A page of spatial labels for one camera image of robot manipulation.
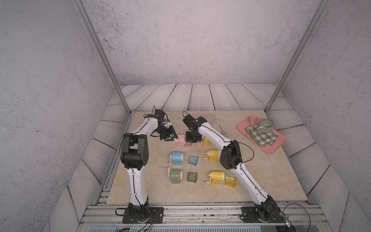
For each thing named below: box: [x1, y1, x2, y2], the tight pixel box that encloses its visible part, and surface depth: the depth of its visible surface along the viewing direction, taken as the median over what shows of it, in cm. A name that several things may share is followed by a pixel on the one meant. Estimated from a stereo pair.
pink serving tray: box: [236, 115, 287, 154], surface depth 107 cm
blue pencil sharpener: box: [171, 151, 184, 166], surface depth 89 cm
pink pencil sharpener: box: [175, 133, 186, 147], surface depth 97 cm
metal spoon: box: [215, 117, 228, 135], surface depth 110 cm
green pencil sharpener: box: [170, 169, 182, 184], surface depth 81 cm
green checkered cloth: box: [245, 124, 279, 147], surface depth 106 cm
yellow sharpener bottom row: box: [205, 171, 226, 185], surface depth 81 cm
